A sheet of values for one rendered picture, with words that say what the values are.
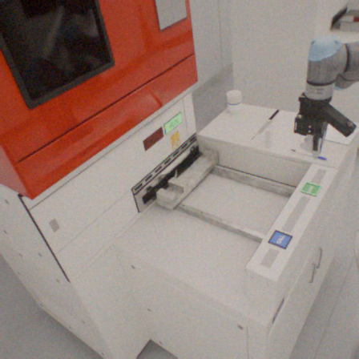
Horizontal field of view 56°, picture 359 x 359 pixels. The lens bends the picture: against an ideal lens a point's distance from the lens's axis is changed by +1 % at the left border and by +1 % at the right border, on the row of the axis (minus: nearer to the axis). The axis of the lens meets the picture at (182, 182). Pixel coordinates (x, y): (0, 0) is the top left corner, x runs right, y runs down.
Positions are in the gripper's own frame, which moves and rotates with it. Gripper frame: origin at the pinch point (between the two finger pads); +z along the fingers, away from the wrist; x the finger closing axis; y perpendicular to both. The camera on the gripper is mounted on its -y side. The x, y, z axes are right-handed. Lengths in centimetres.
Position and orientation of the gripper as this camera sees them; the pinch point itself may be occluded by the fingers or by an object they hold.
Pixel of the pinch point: (317, 155)
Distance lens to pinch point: 115.2
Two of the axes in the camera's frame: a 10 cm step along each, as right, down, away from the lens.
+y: -8.1, -2.7, 5.2
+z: 1.4, 7.7, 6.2
